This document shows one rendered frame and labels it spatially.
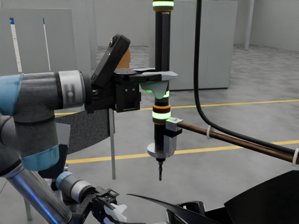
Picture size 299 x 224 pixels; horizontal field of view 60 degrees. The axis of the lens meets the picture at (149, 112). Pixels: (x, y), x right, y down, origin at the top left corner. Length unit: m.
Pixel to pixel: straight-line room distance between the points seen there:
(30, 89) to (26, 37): 6.24
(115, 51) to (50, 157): 0.25
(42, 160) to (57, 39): 6.11
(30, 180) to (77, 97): 0.43
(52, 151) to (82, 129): 2.09
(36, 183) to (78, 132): 1.77
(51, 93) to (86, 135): 2.19
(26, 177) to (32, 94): 0.42
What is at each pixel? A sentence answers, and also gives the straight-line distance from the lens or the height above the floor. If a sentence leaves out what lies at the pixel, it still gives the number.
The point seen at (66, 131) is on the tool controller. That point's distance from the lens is 1.41.
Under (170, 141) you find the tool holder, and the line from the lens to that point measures 0.62.
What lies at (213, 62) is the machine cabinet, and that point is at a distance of 7.17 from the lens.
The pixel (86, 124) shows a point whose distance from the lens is 2.65.
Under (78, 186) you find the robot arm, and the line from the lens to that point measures 1.00.
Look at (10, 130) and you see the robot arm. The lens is 0.60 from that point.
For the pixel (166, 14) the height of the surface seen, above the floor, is 1.78.
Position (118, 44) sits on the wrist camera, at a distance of 0.53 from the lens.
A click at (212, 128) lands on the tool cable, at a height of 1.55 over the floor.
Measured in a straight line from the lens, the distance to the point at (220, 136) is 0.55.
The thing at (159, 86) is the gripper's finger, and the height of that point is 1.63.
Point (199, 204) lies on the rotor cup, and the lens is 0.83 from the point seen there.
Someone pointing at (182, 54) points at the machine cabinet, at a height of 0.99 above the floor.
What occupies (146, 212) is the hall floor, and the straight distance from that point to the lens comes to 2.73.
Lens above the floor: 1.77
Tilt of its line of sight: 19 degrees down
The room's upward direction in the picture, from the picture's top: straight up
